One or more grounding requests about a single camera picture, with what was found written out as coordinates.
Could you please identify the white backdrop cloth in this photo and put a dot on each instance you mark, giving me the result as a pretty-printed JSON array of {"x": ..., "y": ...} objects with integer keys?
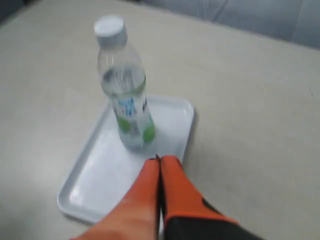
[{"x": 293, "y": 21}]

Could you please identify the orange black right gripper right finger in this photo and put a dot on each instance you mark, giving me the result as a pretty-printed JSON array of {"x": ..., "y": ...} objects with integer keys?
[{"x": 187, "y": 215}]

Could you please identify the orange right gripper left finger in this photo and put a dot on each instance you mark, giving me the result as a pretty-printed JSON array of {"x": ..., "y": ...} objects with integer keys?
[{"x": 137, "y": 215}]

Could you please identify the clear labelled water bottle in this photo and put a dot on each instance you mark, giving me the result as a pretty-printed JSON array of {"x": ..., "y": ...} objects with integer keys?
[{"x": 123, "y": 80}]

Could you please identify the white plastic tray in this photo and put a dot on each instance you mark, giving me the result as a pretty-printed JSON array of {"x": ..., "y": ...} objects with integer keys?
[{"x": 105, "y": 169}]

